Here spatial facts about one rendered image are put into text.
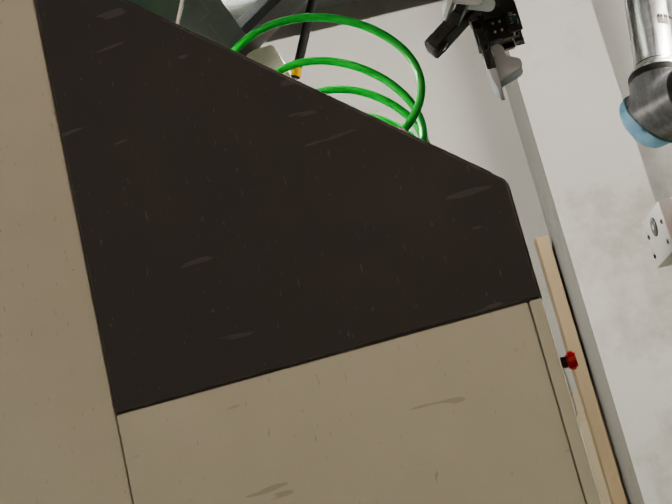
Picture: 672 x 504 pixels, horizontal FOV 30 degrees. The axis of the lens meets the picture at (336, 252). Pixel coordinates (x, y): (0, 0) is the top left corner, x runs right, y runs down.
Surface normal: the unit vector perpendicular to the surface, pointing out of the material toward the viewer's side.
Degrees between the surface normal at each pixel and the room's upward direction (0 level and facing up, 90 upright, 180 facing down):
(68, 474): 90
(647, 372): 90
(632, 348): 90
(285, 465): 90
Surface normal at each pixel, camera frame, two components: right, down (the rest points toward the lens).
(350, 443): -0.19, -0.21
